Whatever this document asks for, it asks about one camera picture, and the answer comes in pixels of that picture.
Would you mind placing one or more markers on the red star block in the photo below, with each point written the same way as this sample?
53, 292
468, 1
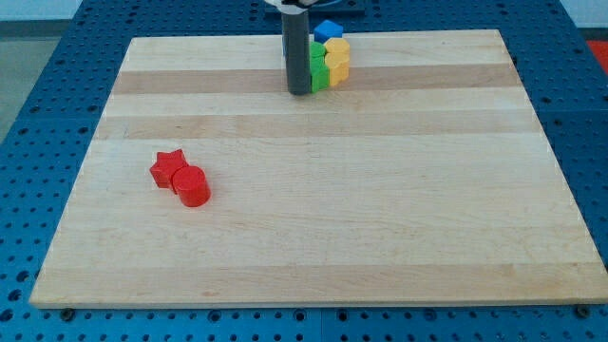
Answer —
167, 164

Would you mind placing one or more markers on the green cube block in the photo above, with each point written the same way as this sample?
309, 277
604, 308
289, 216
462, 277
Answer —
320, 77

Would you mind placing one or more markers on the green round block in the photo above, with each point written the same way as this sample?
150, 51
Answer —
317, 54

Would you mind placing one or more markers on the yellow heart block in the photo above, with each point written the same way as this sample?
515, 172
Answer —
338, 65

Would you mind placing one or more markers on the red cylinder block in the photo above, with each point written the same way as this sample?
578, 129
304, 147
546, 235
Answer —
191, 186

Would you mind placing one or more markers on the light wooden board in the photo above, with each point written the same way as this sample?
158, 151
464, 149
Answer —
425, 179

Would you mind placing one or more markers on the yellow hexagon block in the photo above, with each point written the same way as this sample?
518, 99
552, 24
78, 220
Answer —
337, 46

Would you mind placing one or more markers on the grey cylindrical pointer rod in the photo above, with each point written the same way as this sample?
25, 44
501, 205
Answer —
295, 36

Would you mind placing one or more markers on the blue block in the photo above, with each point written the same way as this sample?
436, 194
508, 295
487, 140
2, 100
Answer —
326, 30

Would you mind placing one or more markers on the blue perforated metal table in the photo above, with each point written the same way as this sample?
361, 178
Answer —
44, 149

